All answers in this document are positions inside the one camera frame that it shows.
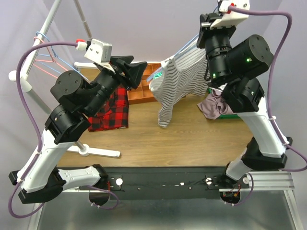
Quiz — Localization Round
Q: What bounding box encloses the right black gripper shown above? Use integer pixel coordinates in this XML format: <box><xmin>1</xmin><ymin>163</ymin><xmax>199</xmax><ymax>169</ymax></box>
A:
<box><xmin>195</xmin><ymin>12</ymin><xmax>236</xmax><ymax>84</ymax></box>

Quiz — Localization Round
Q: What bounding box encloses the blue wire hanger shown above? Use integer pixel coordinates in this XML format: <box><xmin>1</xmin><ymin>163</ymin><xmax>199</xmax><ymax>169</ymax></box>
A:
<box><xmin>33</xmin><ymin>46</ymin><xmax>88</xmax><ymax>80</ymax></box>
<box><xmin>147</xmin><ymin>35</ymin><xmax>209</xmax><ymax>88</ymax></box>

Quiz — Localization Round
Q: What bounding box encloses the thin striped tank top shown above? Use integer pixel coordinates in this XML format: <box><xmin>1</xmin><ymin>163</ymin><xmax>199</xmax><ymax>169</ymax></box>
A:
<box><xmin>148</xmin><ymin>46</ymin><xmax>212</xmax><ymax>129</ymax></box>

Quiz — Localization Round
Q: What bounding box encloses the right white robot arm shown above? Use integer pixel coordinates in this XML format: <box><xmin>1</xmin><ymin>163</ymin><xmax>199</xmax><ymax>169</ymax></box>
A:
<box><xmin>197</xmin><ymin>13</ymin><xmax>292</xmax><ymax>188</ymax></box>

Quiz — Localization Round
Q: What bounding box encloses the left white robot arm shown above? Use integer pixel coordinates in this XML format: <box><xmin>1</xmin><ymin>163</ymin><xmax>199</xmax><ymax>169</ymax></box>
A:
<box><xmin>9</xmin><ymin>56</ymin><xmax>148</xmax><ymax>204</ymax></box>

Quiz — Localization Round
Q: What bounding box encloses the brown compartment tray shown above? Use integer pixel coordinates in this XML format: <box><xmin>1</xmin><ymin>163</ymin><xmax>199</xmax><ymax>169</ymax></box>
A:
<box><xmin>127</xmin><ymin>62</ymin><xmax>161</xmax><ymax>104</ymax></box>

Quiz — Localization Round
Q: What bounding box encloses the mint white sock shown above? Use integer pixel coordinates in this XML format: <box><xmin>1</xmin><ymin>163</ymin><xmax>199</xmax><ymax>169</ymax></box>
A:
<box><xmin>153</xmin><ymin>71</ymin><xmax>164</xmax><ymax>80</ymax></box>

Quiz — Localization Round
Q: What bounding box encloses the red black plaid shirt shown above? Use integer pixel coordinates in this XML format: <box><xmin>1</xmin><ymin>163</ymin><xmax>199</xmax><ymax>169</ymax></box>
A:
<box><xmin>88</xmin><ymin>87</ymin><xmax>129</xmax><ymax>132</ymax></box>

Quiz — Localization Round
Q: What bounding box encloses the mauve garment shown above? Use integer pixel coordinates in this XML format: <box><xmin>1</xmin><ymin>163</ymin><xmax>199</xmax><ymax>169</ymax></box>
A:
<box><xmin>197</xmin><ymin>89</ymin><xmax>237</xmax><ymax>120</ymax></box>

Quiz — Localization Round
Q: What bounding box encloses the green plastic bin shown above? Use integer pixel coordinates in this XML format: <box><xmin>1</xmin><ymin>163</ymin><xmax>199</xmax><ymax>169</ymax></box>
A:
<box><xmin>206</xmin><ymin>88</ymin><xmax>239</xmax><ymax>119</ymax></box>

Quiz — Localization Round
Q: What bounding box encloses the white metal clothes rack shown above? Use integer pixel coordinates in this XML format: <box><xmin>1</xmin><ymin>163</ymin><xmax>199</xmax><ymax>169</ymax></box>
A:
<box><xmin>8</xmin><ymin>0</ymin><xmax>122</xmax><ymax>159</ymax></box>

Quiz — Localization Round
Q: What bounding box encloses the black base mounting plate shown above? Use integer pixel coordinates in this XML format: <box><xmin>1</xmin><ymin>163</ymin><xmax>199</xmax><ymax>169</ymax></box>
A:
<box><xmin>79</xmin><ymin>165</ymin><xmax>251</xmax><ymax>201</ymax></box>

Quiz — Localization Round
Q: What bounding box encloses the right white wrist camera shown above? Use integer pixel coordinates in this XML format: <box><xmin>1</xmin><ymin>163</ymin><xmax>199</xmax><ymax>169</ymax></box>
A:
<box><xmin>210</xmin><ymin>0</ymin><xmax>250</xmax><ymax>30</ymax></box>

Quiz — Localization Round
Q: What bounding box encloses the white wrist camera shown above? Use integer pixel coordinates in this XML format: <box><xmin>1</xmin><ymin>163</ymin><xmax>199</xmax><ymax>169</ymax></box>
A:
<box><xmin>84</xmin><ymin>39</ymin><xmax>115</xmax><ymax>72</ymax></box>
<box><xmin>210</xmin><ymin>0</ymin><xmax>250</xmax><ymax>30</ymax></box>

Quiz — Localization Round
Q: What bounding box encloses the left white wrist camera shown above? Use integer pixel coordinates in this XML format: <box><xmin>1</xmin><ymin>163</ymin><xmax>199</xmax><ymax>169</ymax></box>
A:
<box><xmin>84</xmin><ymin>39</ymin><xmax>115</xmax><ymax>72</ymax></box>

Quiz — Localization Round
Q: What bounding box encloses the pink wire hanger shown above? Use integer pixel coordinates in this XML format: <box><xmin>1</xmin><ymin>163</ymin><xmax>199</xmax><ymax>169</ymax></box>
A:
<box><xmin>33</xmin><ymin>46</ymin><xmax>68</xmax><ymax>79</ymax></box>

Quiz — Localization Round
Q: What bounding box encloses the aluminium frame rail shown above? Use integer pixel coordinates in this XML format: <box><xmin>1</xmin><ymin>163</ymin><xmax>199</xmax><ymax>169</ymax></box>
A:
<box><xmin>28</xmin><ymin>171</ymin><xmax>303</xmax><ymax>230</ymax></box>

